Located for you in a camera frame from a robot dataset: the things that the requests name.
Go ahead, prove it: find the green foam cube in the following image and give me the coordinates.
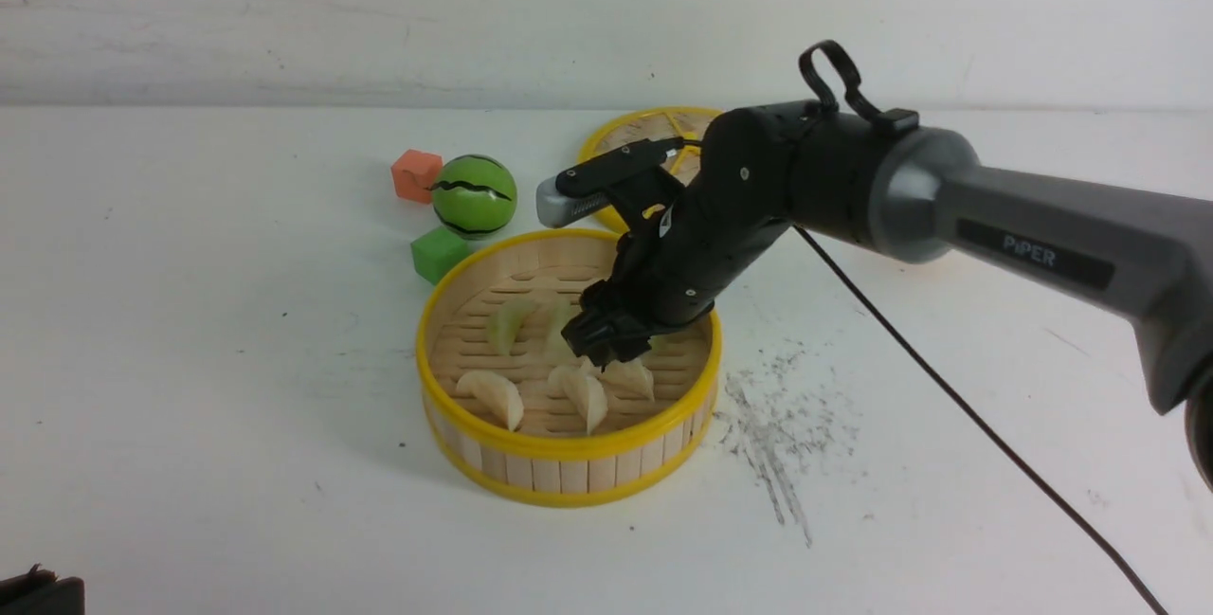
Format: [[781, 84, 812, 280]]
[[410, 226, 472, 285]]

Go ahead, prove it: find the pale green dumpling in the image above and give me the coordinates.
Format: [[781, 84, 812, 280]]
[[543, 298, 577, 366], [485, 297, 540, 355]]

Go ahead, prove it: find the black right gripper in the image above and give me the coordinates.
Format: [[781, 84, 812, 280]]
[[560, 101, 901, 369]]

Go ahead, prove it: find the green toy watermelon ball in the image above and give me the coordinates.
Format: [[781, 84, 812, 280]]
[[429, 154, 518, 240]]

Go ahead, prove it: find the woven bamboo steamer lid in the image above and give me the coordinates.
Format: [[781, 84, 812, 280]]
[[576, 106, 722, 186]]

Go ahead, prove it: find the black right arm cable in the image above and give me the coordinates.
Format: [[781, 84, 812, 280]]
[[795, 40, 1171, 615]]

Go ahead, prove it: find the bamboo steamer tray yellow rim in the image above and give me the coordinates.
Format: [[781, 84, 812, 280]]
[[415, 229, 723, 508]]

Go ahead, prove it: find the orange foam cube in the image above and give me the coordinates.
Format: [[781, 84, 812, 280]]
[[391, 149, 444, 205]]

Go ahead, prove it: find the white dumpling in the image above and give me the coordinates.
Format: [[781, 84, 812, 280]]
[[456, 370, 525, 432], [549, 365, 609, 435], [599, 357, 656, 402]]

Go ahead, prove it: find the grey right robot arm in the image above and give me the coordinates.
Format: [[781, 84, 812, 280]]
[[534, 99, 1212, 479]]

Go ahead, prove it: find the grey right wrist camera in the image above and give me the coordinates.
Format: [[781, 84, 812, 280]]
[[535, 136, 688, 229]]

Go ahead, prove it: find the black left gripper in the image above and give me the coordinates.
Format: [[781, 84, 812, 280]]
[[1, 565, 85, 615]]

